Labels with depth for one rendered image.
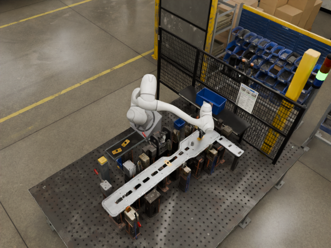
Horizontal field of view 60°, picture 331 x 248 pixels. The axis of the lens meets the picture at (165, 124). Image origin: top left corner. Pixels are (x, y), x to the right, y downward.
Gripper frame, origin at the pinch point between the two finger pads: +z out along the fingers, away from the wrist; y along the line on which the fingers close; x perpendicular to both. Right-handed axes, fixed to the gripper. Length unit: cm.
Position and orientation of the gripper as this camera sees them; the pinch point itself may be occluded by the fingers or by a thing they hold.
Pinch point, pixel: (201, 135)
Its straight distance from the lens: 292.5
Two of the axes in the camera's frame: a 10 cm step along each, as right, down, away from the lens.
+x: 7.2, -4.8, 5.0
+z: -0.4, 6.9, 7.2
